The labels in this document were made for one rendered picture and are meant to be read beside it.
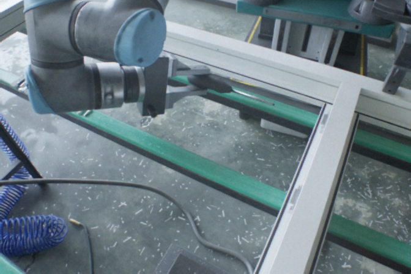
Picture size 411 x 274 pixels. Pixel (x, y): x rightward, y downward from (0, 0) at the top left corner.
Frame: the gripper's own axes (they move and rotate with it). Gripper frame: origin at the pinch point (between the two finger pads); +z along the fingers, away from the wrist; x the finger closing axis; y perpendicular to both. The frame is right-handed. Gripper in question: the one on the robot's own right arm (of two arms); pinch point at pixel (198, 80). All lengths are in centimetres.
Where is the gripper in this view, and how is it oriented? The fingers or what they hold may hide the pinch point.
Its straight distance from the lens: 70.5
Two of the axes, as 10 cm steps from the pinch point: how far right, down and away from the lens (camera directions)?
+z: 8.9, -1.1, 4.4
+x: 1.4, -8.6, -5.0
